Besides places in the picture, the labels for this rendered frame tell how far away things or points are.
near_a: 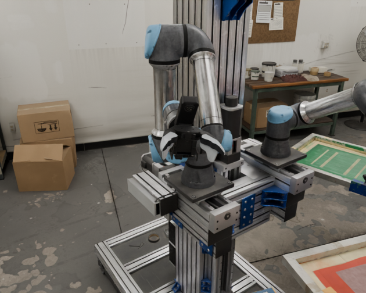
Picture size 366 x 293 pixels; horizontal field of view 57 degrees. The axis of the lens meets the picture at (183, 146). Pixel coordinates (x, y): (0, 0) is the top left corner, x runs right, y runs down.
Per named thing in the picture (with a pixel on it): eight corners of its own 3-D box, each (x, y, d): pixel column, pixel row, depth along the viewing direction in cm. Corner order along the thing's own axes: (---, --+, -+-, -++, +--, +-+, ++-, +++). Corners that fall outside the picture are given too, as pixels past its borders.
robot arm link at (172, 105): (185, 122, 114) (185, 97, 111) (190, 135, 104) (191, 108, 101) (161, 123, 113) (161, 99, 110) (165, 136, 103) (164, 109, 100)
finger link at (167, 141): (160, 168, 80) (178, 156, 88) (163, 145, 78) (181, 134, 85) (149, 164, 81) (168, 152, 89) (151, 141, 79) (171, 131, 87)
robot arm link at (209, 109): (209, 36, 132) (228, 157, 118) (181, 36, 131) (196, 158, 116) (215, 15, 121) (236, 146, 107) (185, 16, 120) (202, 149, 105)
